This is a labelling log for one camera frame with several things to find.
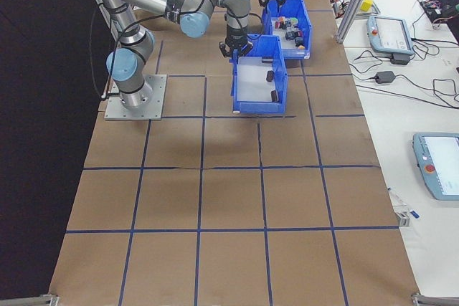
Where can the white bin liner sheet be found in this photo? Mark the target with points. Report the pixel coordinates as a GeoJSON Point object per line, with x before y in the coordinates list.
{"type": "Point", "coordinates": [251, 80]}

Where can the orange block push button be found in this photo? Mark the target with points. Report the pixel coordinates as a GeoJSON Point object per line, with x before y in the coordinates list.
{"type": "Point", "coordinates": [282, 19]}

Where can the yellow push button black body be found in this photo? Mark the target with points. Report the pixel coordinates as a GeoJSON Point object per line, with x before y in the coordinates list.
{"type": "Point", "coordinates": [301, 47]}

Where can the yellow cube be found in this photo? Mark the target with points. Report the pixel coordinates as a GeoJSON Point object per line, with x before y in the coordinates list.
{"type": "Point", "coordinates": [366, 5]}

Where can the small black block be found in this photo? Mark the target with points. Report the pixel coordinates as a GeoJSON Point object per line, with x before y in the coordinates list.
{"type": "Point", "coordinates": [275, 95]}
{"type": "Point", "coordinates": [269, 76]}

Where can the dark usb hub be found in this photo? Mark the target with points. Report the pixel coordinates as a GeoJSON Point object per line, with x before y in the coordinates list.
{"type": "Point", "coordinates": [339, 8]}

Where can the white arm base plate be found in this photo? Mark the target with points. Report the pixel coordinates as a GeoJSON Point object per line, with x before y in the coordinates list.
{"type": "Point", "coordinates": [157, 105]}

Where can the green block push button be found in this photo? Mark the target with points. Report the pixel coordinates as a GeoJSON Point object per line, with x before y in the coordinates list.
{"type": "Point", "coordinates": [294, 19]}

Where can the small blue pen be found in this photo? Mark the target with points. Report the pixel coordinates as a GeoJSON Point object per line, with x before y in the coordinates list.
{"type": "Point", "coordinates": [414, 214]}

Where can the black frame cover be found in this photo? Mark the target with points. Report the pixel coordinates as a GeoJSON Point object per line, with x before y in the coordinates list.
{"type": "Point", "coordinates": [36, 105]}

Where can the aluminium extrusion bar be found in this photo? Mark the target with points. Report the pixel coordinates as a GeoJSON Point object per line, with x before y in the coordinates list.
{"type": "Point", "coordinates": [28, 300]}
{"type": "Point", "coordinates": [434, 300]}

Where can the small grey metal bracket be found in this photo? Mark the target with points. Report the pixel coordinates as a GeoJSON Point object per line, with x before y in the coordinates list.
{"type": "Point", "coordinates": [403, 219]}

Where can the black power adapter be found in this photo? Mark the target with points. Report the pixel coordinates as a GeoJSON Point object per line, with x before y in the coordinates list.
{"type": "Point", "coordinates": [385, 77]}
{"type": "Point", "coordinates": [399, 59]}

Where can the white workbench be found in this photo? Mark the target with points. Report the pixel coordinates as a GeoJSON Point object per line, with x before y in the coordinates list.
{"type": "Point", "coordinates": [412, 266]}

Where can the blue bin with black blocks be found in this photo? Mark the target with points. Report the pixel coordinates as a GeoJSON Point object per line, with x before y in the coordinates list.
{"type": "Point", "coordinates": [258, 107]}

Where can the blue button storage bin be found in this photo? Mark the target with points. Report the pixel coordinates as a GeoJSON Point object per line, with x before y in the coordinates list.
{"type": "Point", "coordinates": [305, 23]}

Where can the aluminium profile post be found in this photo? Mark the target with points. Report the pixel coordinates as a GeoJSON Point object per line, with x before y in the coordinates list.
{"type": "Point", "coordinates": [355, 1]}

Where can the assorted parts in far bin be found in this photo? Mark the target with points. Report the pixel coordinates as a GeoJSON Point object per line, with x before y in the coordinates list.
{"type": "Point", "coordinates": [288, 45]}

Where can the white block push button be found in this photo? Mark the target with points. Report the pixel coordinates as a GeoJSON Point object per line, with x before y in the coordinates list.
{"type": "Point", "coordinates": [290, 28]}

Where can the light blue teach pendant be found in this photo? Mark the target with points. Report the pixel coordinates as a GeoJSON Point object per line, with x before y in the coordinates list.
{"type": "Point", "coordinates": [389, 33]}
{"type": "Point", "coordinates": [441, 162]}

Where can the black electronics board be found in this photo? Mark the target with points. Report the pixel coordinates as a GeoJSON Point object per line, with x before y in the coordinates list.
{"type": "Point", "coordinates": [432, 4]}

